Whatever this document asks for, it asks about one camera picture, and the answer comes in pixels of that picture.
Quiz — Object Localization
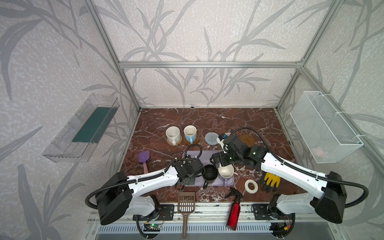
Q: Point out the white mug lilac handle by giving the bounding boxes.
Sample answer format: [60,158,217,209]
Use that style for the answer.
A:
[218,165,235,187]

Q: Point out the black mug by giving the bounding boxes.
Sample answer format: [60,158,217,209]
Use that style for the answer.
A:
[202,165,219,190]

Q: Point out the grey-blue felt coaster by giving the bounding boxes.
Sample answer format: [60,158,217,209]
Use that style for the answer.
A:
[205,132,219,146]

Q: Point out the white and blue mug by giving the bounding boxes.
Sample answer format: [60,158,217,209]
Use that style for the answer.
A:
[184,125,197,144]

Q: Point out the white speckled mug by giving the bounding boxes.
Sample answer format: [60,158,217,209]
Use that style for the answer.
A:
[166,126,181,138]

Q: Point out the brown wooden coaster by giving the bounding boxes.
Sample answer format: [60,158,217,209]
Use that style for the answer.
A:
[183,135,200,146]
[240,135,255,148]

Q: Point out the woven rattan coaster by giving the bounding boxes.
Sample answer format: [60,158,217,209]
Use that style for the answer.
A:
[167,136,183,146]

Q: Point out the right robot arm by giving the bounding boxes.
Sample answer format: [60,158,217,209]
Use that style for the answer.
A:
[210,135,369,224]

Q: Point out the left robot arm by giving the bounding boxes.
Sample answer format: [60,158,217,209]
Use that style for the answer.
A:
[85,157,204,226]

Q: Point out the lilac plastic tray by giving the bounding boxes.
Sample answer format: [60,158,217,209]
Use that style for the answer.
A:
[186,150,235,187]

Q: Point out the brown litter scoop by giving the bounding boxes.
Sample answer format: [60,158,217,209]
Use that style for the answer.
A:
[178,192,196,239]

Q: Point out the yellow black work glove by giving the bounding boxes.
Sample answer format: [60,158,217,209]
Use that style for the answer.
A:
[259,172,281,193]

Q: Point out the white tape roll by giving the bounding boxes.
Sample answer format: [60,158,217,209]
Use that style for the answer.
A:
[245,179,259,194]

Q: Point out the purple small object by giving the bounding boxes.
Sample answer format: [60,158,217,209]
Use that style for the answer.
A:
[138,151,150,164]

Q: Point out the pink object in basket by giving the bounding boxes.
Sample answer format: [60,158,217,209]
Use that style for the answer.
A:
[311,147,328,159]

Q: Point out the red spray bottle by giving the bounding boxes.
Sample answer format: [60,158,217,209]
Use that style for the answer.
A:
[225,187,244,231]

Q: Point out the green sponge pad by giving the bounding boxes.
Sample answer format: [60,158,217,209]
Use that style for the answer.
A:
[72,107,118,144]

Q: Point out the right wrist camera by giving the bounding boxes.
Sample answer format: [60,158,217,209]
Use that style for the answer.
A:
[216,134,228,153]

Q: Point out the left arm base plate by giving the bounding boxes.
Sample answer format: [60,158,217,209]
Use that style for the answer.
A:
[133,204,175,222]

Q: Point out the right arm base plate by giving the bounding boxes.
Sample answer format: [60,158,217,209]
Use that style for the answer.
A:
[251,203,296,221]

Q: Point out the white wire basket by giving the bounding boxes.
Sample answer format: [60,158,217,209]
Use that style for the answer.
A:
[290,91,364,164]

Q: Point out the clear plastic wall shelf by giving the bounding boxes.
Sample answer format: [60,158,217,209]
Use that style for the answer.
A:
[43,94,120,163]

